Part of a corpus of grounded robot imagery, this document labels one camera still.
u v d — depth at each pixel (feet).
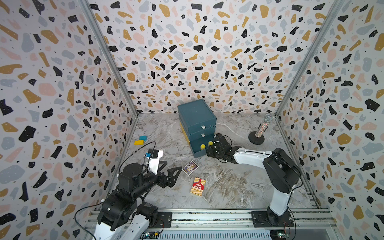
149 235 2.31
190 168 2.96
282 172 1.63
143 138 3.49
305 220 2.48
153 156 1.75
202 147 3.21
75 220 1.25
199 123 2.88
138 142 3.45
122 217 1.37
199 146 3.21
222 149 2.40
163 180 1.79
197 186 2.74
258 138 3.28
